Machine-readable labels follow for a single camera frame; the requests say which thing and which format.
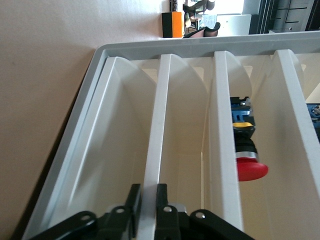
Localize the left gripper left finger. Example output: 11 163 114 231
28 183 142 240

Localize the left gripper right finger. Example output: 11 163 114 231
153 183 255 240

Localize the red mushroom push button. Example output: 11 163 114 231
229 96 270 182

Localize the white drawer cabinet housing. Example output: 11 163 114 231
21 31 320 240

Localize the orange black button box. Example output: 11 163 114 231
161 11 184 39

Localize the dark background drawer cabinet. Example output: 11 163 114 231
249 0 320 33

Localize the white background cabinet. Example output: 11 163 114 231
216 14 252 36

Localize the blue black switch part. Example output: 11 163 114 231
306 102 320 145

